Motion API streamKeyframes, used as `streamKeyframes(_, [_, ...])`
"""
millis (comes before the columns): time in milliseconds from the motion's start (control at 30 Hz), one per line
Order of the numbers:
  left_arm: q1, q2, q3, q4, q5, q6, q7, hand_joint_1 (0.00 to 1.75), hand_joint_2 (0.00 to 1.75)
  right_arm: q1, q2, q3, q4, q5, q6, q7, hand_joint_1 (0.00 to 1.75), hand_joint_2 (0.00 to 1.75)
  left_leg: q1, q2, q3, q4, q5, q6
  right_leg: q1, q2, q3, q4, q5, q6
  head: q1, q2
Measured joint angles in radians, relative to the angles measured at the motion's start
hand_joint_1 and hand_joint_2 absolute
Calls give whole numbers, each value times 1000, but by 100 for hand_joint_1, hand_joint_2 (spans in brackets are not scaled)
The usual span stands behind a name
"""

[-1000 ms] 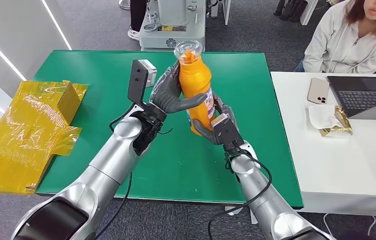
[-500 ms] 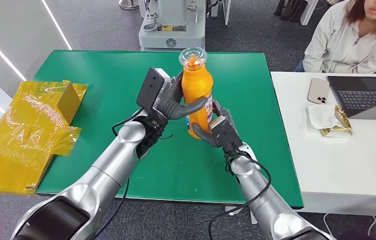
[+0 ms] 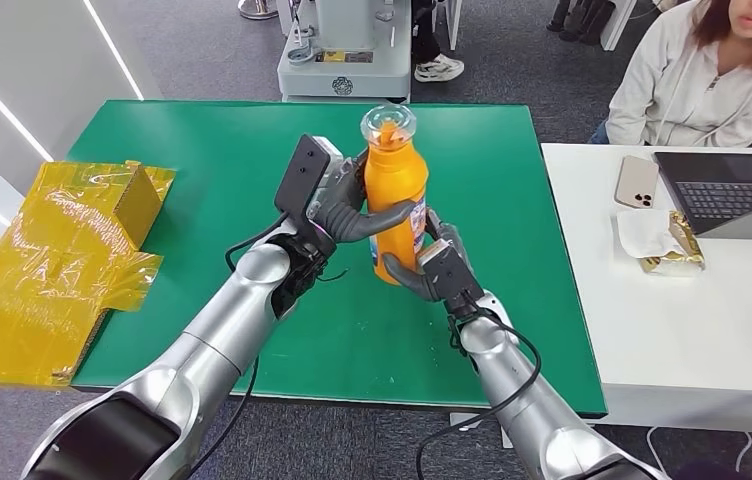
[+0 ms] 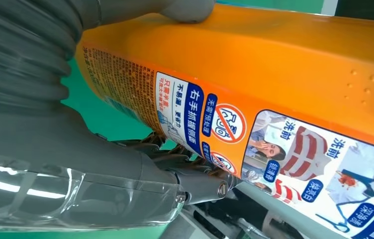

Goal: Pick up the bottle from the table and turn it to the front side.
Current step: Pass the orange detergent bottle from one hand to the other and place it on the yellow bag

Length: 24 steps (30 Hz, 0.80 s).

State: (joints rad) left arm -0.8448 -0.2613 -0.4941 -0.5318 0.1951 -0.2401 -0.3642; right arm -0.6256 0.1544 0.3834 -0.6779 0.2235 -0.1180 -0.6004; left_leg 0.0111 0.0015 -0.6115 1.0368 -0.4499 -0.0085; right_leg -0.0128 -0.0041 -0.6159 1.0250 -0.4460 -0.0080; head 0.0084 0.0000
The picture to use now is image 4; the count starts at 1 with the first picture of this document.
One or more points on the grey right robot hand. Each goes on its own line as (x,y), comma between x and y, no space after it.
(75,165)

